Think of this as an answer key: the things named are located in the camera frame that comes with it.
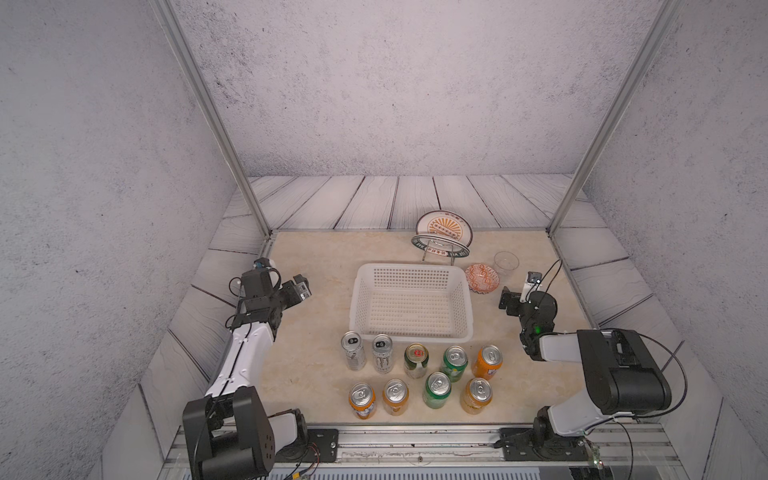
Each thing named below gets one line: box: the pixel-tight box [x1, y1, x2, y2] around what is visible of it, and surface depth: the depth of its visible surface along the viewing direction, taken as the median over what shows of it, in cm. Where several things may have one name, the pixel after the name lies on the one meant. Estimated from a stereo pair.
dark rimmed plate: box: [411, 233, 471, 258], surface depth 107 cm
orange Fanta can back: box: [348, 382, 376, 420], surface depth 72 cm
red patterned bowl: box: [465, 263, 501, 295], surface depth 106 cm
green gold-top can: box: [404, 342, 430, 379], surface depth 79 cm
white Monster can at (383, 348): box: [372, 333, 395, 375], surface depth 77 cm
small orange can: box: [382, 378, 410, 416], surface depth 73 cm
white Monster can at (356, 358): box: [341, 330, 367, 372], surface depth 79 cm
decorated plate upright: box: [416, 210, 473, 247], surface depth 105 cm
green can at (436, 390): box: [422, 371, 452, 410], surface depth 74 cm
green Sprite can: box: [442, 345, 469, 383], surface depth 79 cm
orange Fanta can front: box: [471, 344, 503, 380], surface depth 79 cm
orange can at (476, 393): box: [460, 377, 493, 415], surface depth 73 cm
